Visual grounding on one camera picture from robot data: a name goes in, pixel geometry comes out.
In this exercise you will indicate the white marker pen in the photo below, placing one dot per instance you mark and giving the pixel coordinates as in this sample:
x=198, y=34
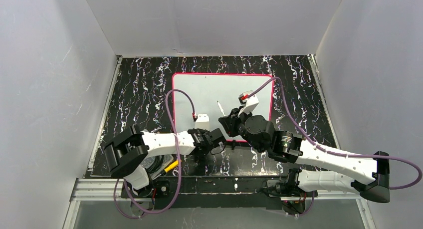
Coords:
x=220, y=108

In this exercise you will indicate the aluminium frame rail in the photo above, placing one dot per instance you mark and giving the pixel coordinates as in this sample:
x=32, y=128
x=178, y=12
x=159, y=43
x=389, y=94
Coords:
x=104, y=188

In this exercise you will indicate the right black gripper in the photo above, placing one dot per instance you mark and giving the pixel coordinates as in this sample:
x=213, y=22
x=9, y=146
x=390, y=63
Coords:
x=231, y=122

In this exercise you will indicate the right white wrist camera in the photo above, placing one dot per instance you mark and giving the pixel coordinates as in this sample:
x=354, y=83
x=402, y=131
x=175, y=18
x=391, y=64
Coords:
x=248, y=104

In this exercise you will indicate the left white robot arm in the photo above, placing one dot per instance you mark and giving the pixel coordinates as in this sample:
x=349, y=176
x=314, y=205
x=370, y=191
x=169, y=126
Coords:
x=126, y=151

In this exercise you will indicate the clear plastic parts box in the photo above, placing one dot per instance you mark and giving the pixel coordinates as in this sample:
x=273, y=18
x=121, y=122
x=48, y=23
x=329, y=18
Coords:
x=158, y=162

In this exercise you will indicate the yellow handled tool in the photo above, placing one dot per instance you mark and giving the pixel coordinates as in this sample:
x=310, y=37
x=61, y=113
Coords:
x=171, y=166

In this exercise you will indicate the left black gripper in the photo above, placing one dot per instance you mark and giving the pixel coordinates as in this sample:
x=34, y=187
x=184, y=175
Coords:
x=215, y=138

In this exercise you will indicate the pink framed whiteboard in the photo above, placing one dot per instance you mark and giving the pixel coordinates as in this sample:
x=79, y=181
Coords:
x=201, y=91

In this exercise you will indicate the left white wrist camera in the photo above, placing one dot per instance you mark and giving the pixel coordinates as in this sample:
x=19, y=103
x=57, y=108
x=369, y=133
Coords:
x=201, y=121

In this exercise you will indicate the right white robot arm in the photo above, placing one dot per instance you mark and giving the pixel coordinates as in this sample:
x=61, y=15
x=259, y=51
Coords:
x=341, y=171

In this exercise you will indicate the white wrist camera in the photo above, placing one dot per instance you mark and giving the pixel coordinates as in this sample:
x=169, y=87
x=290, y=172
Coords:
x=248, y=104
x=201, y=121

